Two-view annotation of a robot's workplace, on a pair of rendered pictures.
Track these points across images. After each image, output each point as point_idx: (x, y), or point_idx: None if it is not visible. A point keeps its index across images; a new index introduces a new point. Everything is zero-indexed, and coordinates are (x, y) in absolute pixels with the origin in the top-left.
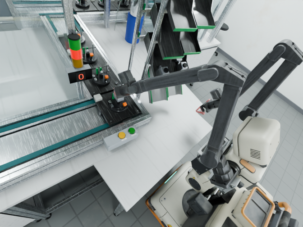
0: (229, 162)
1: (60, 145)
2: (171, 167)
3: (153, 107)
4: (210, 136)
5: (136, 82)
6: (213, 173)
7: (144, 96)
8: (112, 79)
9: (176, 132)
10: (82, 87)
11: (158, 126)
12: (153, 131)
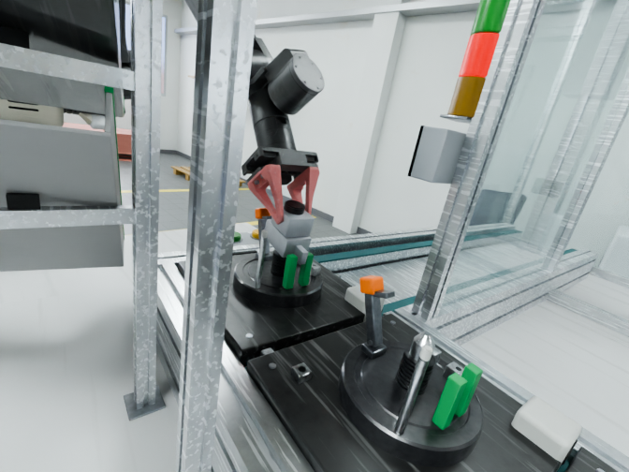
0: None
1: (387, 246)
2: (128, 235)
3: (48, 367)
4: (124, 36)
5: (265, 46)
6: (99, 120)
7: (55, 447)
8: (331, 411)
9: (22, 279)
10: (431, 246)
11: (97, 297)
12: (127, 287)
